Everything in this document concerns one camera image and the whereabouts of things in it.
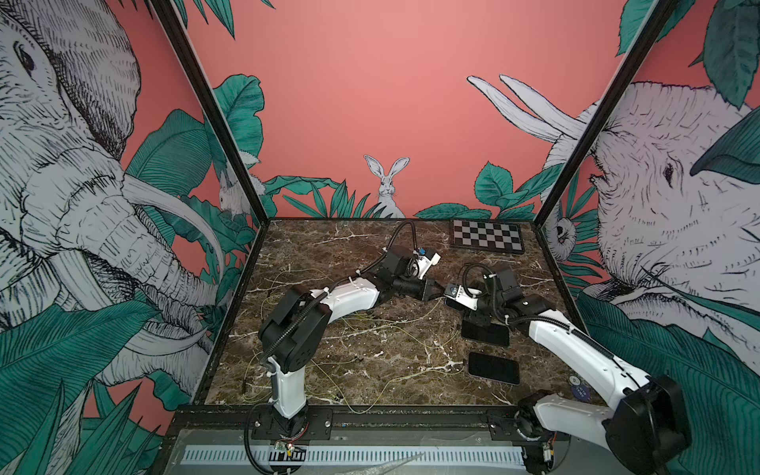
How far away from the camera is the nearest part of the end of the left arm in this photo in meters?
0.72

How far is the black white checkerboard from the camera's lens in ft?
3.70

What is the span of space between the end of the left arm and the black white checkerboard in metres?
0.41
